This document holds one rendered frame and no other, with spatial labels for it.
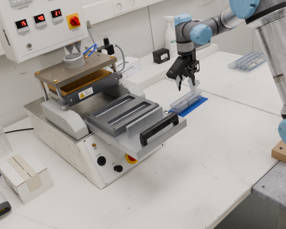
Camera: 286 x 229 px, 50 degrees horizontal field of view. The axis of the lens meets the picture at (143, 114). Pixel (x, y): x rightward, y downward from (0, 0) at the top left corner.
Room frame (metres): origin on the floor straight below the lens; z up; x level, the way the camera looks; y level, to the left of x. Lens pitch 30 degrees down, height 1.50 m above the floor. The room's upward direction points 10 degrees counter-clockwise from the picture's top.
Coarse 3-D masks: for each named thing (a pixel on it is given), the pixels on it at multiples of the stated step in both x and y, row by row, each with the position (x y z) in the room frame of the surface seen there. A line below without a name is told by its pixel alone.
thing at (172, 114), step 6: (174, 114) 0.81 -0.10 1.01; (162, 120) 0.78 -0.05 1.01; (168, 120) 0.79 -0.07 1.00; (174, 120) 0.80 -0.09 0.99; (150, 126) 0.76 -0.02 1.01; (156, 126) 0.76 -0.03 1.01; (162, 126) 0.77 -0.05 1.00; (144, 132) 0.74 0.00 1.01; (150, 132) 0.74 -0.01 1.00; (156, 132) 0.75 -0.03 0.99; (144, 138) 0.73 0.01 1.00; (144, 144) 0.72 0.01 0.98
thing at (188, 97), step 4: (188, 92) 1.34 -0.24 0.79; (196, 92) 1.33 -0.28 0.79; (200, 92) 1.32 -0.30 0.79; (184, 96) 1.31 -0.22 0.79; (188, 96) 1.30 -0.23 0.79; (192, 96) 1.29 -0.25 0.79; (180, 100) 1.27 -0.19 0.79; (184, 100) 1.27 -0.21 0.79; (188, 100) 1.26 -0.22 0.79; (172, 104) 1.25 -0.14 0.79; (176, 104) 1.24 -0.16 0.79; (180, 104) 1.24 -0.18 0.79
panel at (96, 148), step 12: (84, 144) 0.88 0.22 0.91; (96, 144) 0.89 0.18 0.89; (108, 144) 0.91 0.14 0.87; (96, 156) 0.87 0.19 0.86; (108, 156) 0.89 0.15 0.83; (120, 156) 0.90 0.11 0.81; (144, 156) 0.94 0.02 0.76; (96, 168) 0.85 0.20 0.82; (108, 168) 0.86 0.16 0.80; (108, 180) 0.84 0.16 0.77
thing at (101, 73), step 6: (96, 72) 1.15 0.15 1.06; (102, 72) 1.13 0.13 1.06; (108, 72) 1.12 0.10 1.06; (84, 78) 1.11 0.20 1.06; (90, 78) 1.10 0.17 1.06; (96, 78) 1.09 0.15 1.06; (72, 84) 1.07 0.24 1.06; (78, 84) 1.06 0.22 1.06; (84, 84) 1.05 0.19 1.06; (54, 90) 1.09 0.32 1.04; (66, 90) 1.02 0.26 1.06; (72, 90) 1.02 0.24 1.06
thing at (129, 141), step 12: (156, 108) 0.86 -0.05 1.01; (84, 120) 0.94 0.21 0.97; (144, 120) 0.82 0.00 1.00; (156, 120) 0.85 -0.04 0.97; (180, 120) 0.83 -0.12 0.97; (96, 132) 0.87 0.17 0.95; (132, 132) 0.79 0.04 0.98; (168, 132) 0.78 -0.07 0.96; (120, 144) 0.76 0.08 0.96; (132, 144) 0.74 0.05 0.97; (156, 144) 0.75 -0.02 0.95; (132, 156) 0.72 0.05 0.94
